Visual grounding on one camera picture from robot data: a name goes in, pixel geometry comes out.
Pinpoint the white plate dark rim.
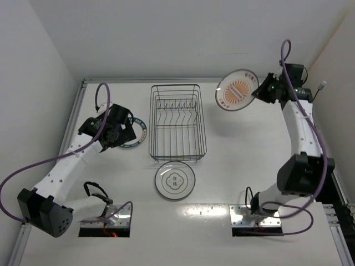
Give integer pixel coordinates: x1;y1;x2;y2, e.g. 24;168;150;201
154;161;196;201

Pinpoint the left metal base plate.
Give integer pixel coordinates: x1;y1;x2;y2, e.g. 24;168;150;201
80;203;131;229

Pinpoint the metal base plate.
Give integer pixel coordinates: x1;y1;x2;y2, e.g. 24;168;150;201
80;203;131;229
229;204;282;229

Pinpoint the orange sunburst plate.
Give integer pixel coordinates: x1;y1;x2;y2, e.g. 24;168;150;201
215;69;260;111

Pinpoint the right black base cable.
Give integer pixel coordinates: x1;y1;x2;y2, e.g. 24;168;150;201
245;186;255;214

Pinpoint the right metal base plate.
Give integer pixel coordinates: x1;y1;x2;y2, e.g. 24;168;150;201
229;204;282;229

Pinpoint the black base cable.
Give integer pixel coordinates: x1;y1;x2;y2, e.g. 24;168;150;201
83;181;114;206
245;186;255;214

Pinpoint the green rimmed lettered plate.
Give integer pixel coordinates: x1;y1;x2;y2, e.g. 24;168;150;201
119;117;148;150

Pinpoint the wire dish rack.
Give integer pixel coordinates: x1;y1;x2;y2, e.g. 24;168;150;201
148;84;207;162

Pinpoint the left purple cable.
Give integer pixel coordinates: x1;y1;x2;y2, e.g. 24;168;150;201
0;82;134;225

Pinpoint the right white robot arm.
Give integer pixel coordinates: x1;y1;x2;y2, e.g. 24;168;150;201
250;63;335;216

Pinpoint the wall cable with white plug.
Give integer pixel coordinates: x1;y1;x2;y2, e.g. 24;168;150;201
312;80;327;102

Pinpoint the left black base cable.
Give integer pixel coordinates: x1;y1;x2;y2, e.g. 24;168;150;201
83;181;114;206

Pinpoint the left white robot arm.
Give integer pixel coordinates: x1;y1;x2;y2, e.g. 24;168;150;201
17;104;136;238

